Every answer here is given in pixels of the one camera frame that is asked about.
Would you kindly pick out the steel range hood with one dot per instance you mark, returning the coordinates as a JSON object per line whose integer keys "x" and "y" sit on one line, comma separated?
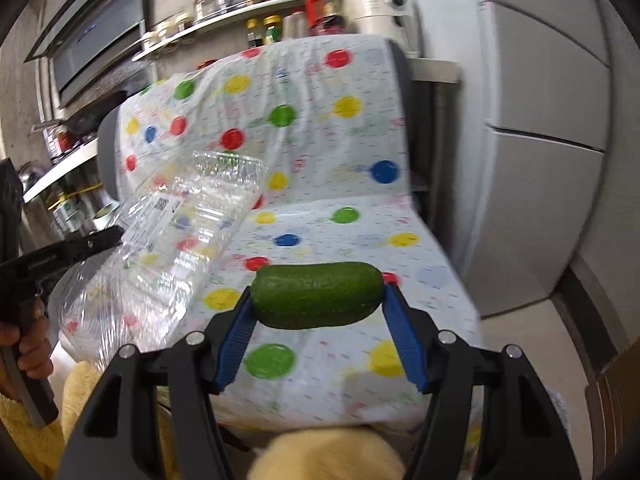
{"x": 95, "y": 35}

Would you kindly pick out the green cucumber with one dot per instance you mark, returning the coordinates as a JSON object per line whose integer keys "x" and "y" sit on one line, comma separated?
{"x": 315, "y": 295}

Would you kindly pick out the balloon print plastic sheet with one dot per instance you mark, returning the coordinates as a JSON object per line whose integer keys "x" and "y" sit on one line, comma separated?
{"x": 320, "y": 210}

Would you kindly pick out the person's left hand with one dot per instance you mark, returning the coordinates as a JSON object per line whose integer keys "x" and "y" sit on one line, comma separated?
{"x": 30, "y": 345}

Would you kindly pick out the white kitchen appliance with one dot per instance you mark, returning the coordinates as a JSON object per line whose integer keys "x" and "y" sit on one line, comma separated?
{"x": 372, "y": 7}

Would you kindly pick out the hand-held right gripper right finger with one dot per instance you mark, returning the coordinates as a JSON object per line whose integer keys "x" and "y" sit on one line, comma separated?
{"x": 406, "y": 345}

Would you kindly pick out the row of condiment bottles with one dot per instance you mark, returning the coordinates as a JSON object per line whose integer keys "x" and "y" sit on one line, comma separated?
{"x": 280, "y": 20}

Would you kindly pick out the black frying pan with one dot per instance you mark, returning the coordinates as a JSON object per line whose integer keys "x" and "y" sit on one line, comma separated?
{"x": 85, "y": 115}

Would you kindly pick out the white low shelf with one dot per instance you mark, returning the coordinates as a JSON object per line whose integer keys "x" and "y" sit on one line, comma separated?
{"x": 55, "y": 172}

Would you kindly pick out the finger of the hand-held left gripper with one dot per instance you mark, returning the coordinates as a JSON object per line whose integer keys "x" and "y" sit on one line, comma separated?
{"x": 75, "y": 249}

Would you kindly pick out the clear plastic clamshell container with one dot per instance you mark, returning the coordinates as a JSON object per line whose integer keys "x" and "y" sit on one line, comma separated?
{"x": 195, "y": 230}

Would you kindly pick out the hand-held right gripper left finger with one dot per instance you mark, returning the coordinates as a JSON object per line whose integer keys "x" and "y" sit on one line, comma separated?
{"x": 235, "y": 342}

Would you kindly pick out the white wall shelf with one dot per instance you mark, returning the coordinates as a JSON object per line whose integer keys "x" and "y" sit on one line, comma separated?
{"x": 235, "y": 12}

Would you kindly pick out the grey refrigerator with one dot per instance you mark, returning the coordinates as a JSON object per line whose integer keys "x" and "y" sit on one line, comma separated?
{"x": 540, "y": 160}

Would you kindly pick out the clear plastic bag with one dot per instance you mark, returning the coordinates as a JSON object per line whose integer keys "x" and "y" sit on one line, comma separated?
{"x": 85, "y": 310}

